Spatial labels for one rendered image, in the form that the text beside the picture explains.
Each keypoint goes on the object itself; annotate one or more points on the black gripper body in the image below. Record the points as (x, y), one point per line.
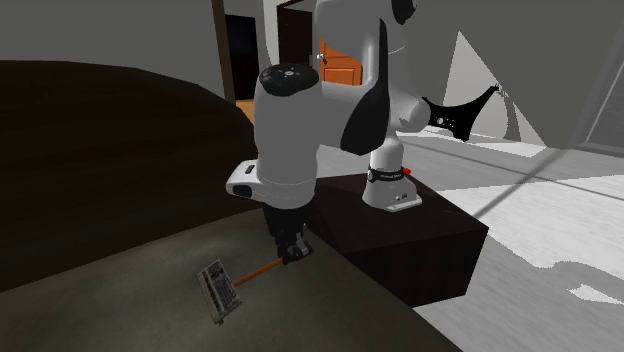
(285, 222)

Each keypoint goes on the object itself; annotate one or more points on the orange door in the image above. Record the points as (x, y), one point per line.
(341, 68)

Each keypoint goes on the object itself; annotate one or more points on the dark robot stand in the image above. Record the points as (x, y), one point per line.
(414, 253)

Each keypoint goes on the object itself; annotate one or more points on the orange pencil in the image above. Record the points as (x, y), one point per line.
(253, 275)

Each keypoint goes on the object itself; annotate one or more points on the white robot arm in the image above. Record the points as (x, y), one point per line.
(287, 146)

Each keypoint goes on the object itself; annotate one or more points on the dark brown door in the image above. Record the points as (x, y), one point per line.
(295, 36)

